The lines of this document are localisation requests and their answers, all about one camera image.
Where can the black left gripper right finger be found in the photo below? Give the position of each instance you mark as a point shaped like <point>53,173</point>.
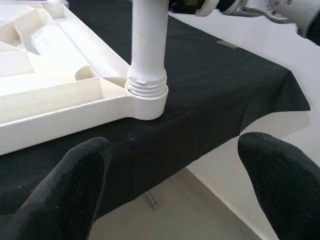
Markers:
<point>287,190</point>

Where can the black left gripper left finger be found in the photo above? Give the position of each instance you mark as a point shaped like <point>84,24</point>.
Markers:
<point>62,195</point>

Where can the white plastic table leg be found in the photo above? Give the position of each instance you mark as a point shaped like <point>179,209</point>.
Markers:
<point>147,37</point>

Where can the white plastic children table top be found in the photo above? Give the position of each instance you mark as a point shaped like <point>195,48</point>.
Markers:
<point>75,105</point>

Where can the small grey tape piece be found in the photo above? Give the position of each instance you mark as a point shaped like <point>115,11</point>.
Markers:
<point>226,44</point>

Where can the black table cloth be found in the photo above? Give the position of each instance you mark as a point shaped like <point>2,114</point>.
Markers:
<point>212,87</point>

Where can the grey metal table leg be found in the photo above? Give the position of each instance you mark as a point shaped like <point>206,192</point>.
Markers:
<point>152,201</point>

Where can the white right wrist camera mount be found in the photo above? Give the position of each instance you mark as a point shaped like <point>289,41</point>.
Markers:
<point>207,8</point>

